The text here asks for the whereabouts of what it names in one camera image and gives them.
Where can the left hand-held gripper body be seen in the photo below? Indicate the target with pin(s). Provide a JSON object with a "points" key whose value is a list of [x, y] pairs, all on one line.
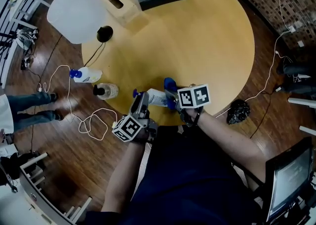
{"points": [[128, 127]]}

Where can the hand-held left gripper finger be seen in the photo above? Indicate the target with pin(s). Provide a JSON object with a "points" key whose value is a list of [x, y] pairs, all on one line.
{"points": [[140, 106]]}

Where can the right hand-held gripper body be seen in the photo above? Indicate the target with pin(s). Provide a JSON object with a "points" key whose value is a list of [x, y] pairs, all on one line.
{"points": [[193, 96]]}

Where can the blue cloth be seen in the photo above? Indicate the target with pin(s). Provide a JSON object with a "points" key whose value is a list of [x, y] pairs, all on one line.
{"points": [[170, 84]]}

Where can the person's right forearm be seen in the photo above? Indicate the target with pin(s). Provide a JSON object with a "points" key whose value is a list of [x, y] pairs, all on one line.
{"points": [[229, 140]]}

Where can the person's left forearm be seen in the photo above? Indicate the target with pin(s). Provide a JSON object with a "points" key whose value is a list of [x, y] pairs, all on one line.
{"points": [[121, 182]]}

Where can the clear black-pump bottle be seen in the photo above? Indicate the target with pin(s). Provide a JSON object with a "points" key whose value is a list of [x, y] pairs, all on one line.
{"points": [[108, 91]]}

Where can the white bottle blue cap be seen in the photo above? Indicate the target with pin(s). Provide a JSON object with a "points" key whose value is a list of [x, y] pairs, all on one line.
{"points": [[89, 75]]}

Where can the person's right hand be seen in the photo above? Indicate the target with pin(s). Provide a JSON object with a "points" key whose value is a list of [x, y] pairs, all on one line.
{"points": [[193, 115]]}

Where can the white power adapter block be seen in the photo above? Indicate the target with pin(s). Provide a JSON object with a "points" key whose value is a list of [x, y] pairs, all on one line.
{"points": [[114, 123]]}

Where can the black plastic bag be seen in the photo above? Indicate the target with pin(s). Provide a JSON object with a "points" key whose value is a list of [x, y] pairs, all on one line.
{"points": [[238, 111]]}

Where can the person's dark blue clothing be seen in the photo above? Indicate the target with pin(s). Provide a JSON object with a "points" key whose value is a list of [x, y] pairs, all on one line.
{"points": [[192, 184]]}

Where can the wooden tissue box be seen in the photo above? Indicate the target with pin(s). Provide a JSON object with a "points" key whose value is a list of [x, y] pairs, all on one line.
{"points": [[128, 15]]}

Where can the white power strip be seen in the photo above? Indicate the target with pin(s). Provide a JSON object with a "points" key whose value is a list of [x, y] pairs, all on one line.
{"points": [[39, 88]]}

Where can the white table lamp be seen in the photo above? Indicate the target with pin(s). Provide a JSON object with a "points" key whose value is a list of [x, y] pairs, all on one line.
{"points": [[76, 13]]}

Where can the white grey rack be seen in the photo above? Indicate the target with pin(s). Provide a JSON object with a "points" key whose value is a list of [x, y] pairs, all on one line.
{"points": [[29, 189]]}

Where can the black power adapter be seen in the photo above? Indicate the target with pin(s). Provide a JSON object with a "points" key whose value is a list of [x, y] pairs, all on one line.
{"points": [[26, 63]]}

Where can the black monitor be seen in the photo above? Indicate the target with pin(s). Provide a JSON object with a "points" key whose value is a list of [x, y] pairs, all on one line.
{"points": [[288, 182]]}

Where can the black railing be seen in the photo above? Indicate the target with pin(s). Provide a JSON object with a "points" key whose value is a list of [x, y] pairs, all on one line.
{"points": [[7, 33]]}

